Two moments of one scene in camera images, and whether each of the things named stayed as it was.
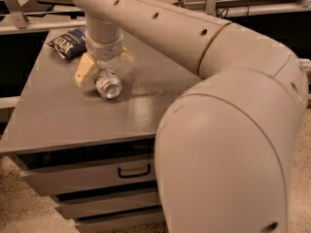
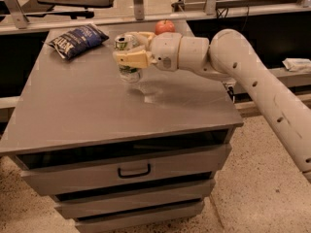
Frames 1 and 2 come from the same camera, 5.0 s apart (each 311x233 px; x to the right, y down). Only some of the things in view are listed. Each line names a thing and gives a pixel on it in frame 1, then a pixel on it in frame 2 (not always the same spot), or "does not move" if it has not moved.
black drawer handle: (134, 175) does not move
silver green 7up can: (109, 85) to (123, 42)
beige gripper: (104, 52) to (164, 51)
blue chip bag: (70, 45) does not move
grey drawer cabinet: (94, 156) does not move
